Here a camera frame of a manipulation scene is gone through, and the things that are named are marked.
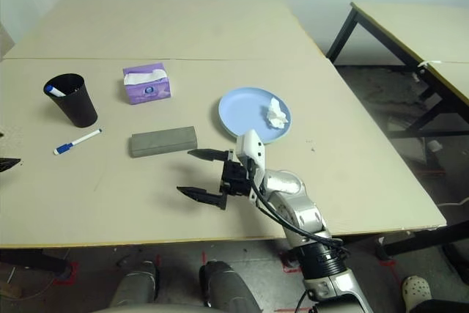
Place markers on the beige robot torso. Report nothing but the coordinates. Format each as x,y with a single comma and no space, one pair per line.
157,308

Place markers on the blue plate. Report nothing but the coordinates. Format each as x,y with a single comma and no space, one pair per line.
242,111

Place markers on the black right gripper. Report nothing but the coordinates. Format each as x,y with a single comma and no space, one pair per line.
236,177

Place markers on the black plastic cup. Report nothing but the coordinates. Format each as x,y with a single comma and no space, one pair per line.
80,107

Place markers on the grey glasses case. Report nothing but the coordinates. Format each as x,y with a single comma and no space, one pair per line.
163,142

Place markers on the white marker blue cap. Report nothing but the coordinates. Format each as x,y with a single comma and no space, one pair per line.
53,90
78,141

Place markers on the grey right robot leg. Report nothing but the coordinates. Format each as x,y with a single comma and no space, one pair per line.
231,287

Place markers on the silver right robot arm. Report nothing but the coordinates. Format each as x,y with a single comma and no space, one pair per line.
297,210

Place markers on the small white floor object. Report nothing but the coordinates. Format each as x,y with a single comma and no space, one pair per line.
434,145

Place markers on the white tissue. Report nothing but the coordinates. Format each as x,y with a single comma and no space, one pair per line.
275,115

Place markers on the bystander dark trouser leg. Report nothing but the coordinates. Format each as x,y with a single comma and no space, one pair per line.
443,307

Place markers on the purple tissue box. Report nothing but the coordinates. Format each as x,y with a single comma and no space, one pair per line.
150,91

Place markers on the grey robot leg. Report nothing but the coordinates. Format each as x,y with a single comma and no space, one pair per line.
231,287
135,281

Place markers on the grey left robot leg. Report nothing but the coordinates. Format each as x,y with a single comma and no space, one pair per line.
135,281

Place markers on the white clog shoe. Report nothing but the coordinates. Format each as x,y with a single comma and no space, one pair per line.
416,289

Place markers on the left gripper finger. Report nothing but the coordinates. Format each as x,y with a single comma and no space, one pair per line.
7,164

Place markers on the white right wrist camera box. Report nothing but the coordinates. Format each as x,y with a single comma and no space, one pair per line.
253,148

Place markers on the beige side table black frame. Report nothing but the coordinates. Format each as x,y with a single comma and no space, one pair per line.
342,34

